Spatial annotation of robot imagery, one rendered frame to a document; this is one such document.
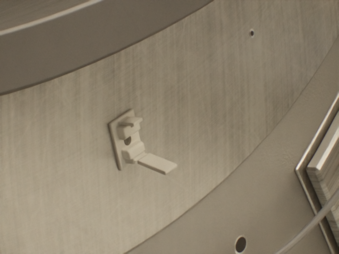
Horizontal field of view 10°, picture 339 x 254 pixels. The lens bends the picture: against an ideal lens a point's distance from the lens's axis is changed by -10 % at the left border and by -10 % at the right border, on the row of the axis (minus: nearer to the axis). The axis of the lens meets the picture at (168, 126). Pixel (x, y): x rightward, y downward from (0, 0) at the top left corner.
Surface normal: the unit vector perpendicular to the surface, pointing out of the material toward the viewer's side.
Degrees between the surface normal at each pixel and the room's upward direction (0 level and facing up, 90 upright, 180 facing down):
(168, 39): 90
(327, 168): 90
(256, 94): 90
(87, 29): 90
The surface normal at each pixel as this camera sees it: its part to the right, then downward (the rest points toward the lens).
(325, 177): 0.76, 0.08
